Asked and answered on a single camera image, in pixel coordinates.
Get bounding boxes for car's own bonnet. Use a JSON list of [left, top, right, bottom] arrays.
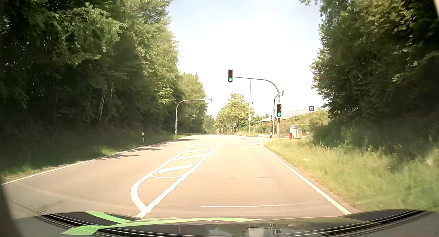
[[7, 209, 439, 237]]

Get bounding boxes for tall thin lamp post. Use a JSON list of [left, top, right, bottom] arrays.
[[249, 80, 254, 135]]

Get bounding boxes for tall green trees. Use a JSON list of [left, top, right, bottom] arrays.
[[285, 0, 439, 152]]

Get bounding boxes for road markings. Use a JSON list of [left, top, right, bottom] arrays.
[[2, 135, 352, 218]]

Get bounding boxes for row of pale green trees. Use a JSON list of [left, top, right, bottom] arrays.
[[215, 92, 255, 134]]

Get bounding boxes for shaded grass verge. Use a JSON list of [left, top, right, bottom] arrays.
[[0, 129, 193, 183]]

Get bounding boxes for grass verge with tall grass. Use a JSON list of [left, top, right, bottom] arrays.
[[265, 137, 439, 212]]

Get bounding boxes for building with grey roof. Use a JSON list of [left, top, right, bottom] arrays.
[[258, 106, 326, 124]]

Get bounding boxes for dense green wood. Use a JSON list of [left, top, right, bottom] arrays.
[[0, 0, 210, 141]]

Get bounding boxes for grey asphalt road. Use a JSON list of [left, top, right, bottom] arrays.
[[2, 134, 359, 220]]

